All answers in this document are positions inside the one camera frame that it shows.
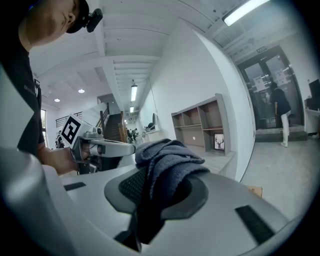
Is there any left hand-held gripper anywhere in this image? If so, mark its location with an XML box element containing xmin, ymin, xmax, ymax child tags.
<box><xmin>60</xmin><ymin>113</ymin><xmax>137</xmax><ymax>176</ymax></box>

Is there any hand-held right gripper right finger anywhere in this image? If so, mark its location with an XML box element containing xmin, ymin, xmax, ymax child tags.
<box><xmin>141</xmin><ymin>172</ymin><xmax>297</xmax><ymax>256</ymax></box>

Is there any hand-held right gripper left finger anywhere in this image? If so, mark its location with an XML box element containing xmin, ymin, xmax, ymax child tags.
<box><xmin>42</xmin><ymin>163</ymin><xmax>151</xmax><ymax>256</ymax></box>

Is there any grey wooden shelf unit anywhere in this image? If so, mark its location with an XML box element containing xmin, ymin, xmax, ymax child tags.
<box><xmin>171</xmin><ymin>93</ymin><xmax>231</xmax><ymax>158</ymax></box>

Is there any person's left forearm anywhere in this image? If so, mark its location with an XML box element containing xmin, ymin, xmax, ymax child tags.
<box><xmin>37</xmin><ymin>145</ymin><xmax>55</xmax><ymax>167</ymax></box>

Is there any light wood-grain table top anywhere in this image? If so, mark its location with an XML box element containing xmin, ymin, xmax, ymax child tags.
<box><xmin>192</xmin><ymin>143</ymin><xmax>238</xmax><ymax>179</ymax></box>

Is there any white office desk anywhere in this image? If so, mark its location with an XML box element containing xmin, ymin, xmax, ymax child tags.
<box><xmin>303</xmin><ymin>99</ymin><xmax>320</xmax><ymax>137</ymax></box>

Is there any black computer monitor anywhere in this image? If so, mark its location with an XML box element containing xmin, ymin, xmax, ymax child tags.
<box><xmin>308</xmin><ymin>78</ymin><xmax>320</xmax><ymax>100</ymax></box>

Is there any person's left hand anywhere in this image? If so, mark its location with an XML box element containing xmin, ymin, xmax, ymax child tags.
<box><xmin>49</xmin><ymin>143</ymin><xmax>103</xmax><ymax>176</ymax></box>

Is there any brown wooden staircase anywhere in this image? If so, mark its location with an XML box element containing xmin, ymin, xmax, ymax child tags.
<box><xmin>98</xmin><ymin>102</ymin><xmax>128</xmax><ymax>143</ymax></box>

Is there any flat cardboard box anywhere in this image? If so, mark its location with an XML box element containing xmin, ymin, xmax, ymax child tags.
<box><xmin>247</xmin><ymin>186</ymin><xmax>264</xmax><ymax>199</ymax></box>

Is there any framed deer picture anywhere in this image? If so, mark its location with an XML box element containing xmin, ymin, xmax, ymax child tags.
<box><xmin>214</xmin><ymin>133</ymin><xmax>226</xmax><ymax>151</ymax></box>

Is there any person's black shirt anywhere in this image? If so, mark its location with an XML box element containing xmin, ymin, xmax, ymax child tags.
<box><xmin>0</xmin><ymin>37</ymin><xmax>46</xmax><ymax>158</ymax></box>

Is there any dark glass door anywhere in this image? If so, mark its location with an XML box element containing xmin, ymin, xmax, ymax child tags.
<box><xmin>236</xmin><ymin>45</ymin><xmax>305</xmax><ymax>131</ymax></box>

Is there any person's head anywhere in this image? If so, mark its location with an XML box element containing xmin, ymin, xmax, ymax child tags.
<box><xmin>18</xmin><ymin>0</ymin><xmax>77</xmax><ymax>50</ymax></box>

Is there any white paper notice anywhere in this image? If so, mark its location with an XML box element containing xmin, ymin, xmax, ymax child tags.
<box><xmin>274</xmin><ymin>69</ymin><xmax>287</xmax><ymax>85</ymax></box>
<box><xmin>252</xmin><ymin>75</ymin><xmax>266</xmax><ymax>91</ymax></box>

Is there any black head camera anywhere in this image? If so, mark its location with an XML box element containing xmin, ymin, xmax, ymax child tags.
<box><xmin>86</xmin><ymin>8</ymin><xmax>104</xmax><ymax>33</ymax></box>

